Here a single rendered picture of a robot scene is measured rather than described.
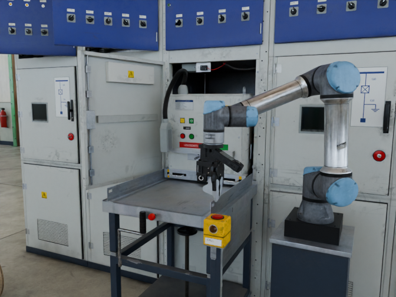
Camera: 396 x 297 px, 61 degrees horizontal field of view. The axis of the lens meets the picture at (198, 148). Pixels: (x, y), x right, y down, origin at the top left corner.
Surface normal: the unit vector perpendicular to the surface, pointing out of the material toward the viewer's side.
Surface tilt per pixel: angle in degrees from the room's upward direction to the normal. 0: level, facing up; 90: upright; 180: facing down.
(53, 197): 90
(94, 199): 90
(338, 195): 97
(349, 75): 82
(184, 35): 90
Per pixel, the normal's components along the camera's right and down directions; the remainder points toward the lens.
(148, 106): 0.78, 0.09
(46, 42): 0.18, 0.13
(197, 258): -0.41, 0.12
